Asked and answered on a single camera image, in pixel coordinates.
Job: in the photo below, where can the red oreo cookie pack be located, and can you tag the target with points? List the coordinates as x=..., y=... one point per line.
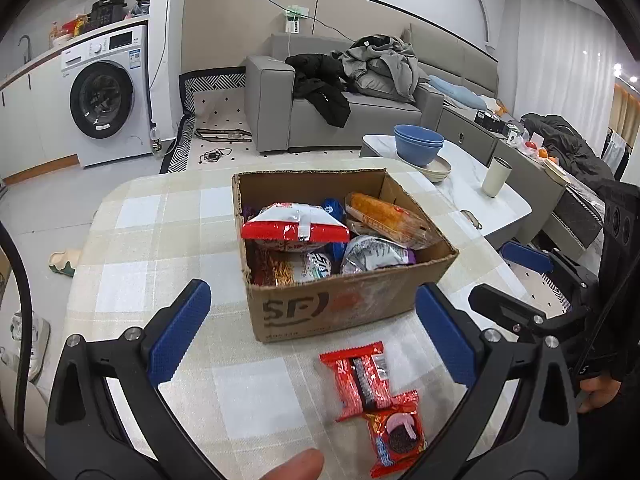
x=396, y=434

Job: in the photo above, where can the beige plate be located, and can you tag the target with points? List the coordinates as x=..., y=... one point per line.
x=437, y=170

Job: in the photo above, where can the black patterned floor mat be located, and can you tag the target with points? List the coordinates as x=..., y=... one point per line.
x=213, y=118

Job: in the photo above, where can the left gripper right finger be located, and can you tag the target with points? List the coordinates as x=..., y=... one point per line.
x=539, y=438

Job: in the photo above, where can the white marble coffee table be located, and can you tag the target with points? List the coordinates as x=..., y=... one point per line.
x=501, y=216

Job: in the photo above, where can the brown cardboard box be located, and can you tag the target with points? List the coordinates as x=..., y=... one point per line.
x=342, y=300

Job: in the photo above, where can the grey sofa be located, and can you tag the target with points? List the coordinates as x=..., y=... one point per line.
x=280, y=121

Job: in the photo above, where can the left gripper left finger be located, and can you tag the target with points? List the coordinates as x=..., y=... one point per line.
x=107, y=419

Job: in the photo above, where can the white noodle snack bag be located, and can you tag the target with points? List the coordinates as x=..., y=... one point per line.
x=268, y=267

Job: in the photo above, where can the orange meat floss cake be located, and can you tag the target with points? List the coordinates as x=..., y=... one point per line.
x=398, y=224

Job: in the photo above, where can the green slipper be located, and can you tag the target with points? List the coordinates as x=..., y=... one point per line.
x=65, y=262

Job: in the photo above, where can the white sneaker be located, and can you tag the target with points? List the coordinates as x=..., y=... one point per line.
x=40, y=338

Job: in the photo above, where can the grey jacket pile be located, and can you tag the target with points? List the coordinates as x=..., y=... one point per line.
x=382, y=66

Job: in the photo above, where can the silver purple snack bag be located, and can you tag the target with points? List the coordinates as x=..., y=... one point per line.
x=367, y=253

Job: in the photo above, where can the black jacket on bench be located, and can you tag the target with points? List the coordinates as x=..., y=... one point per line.
x=565, y=143

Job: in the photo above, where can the red chocolate wafer pack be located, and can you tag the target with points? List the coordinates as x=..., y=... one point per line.
x=361, y=379

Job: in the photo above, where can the white washing machine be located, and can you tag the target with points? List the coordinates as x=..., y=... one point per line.
x=106, y=82

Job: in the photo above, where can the person's left hand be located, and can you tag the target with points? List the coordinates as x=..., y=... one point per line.
x=306, y=465

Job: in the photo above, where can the white cup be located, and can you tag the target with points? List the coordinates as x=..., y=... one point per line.
x=498, y=172

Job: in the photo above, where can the black jacket on sofa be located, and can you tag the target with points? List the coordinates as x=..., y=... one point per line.
x=319, y=79

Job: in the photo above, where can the light blue pillow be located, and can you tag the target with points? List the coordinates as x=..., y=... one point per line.
x=458, y=93

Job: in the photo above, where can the person's right hand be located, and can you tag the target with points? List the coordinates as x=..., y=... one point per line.
x=597, y=392

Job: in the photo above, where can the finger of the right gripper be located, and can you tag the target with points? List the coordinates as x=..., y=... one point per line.
x=514, y=315
x=562, y=271

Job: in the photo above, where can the blue bowl stack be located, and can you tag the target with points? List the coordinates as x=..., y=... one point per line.
x=417, y=145

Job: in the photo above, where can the blue cookie pack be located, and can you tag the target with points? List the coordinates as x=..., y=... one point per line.
x=339, y=233

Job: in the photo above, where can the black basket on washer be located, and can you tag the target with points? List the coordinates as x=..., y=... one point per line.
x=105, y=12

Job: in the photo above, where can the red white chip bag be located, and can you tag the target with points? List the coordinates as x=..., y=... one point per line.
x=289, y=222

